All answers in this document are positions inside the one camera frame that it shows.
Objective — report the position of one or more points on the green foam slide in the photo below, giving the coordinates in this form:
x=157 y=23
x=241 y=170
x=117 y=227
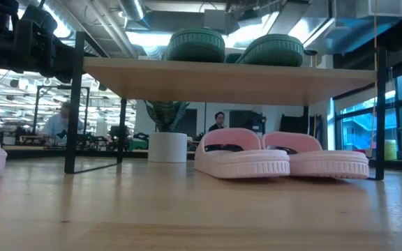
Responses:
x=274 y=50
x=195 y=45

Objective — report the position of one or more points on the person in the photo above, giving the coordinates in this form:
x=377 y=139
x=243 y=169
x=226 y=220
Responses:
x=217 y=122
x=56 y=125

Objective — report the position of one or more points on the snake plant in white pot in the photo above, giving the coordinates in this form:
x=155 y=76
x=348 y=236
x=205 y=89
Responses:
x=167 y=146

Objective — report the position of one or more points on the black equipment rack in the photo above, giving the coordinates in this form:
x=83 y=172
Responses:
x=246 y=120

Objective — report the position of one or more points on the yellow-green cylinder container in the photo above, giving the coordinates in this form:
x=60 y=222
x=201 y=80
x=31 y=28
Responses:
x=390 y=150

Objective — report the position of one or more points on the wooden shelf black metal frame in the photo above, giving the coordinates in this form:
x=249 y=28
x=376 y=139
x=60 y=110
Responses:
x=222 y=87

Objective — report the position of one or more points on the silver ceiling duct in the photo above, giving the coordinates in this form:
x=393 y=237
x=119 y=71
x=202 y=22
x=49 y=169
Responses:
x=133 y=8

